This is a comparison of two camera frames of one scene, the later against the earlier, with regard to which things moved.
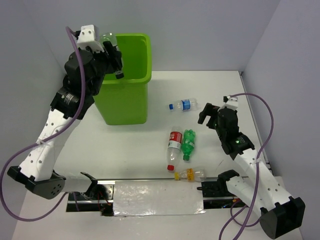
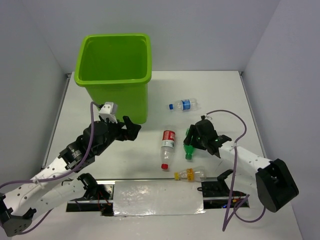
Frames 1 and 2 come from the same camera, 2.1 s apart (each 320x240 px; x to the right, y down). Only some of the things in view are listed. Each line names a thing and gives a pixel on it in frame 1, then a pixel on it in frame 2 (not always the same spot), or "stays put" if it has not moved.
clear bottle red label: [174, 147] to [167, 150]
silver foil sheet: [157, 197] stays put
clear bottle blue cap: [186, 104] stays put
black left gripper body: [104, 64] to [115, 132]
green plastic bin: [123, 101] stays put
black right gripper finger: [211, 110] to [188, 140]
